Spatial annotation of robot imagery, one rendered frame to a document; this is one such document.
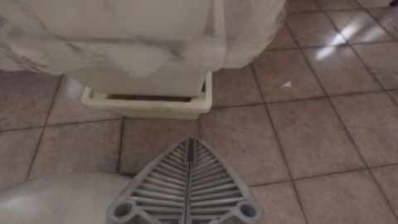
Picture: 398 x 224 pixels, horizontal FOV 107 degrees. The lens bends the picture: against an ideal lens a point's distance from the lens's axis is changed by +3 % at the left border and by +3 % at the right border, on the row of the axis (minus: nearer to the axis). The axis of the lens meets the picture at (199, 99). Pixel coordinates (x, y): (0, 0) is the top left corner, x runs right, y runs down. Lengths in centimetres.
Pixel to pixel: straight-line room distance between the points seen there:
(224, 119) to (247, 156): 18
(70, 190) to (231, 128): 55
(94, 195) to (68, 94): 67
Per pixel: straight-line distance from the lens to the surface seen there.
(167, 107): 46
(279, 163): 73
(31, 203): 40
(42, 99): 101
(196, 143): 17
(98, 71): 41
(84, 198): 36
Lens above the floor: 65
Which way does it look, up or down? 64 degrees down
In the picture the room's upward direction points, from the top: 4 degrees clockwise
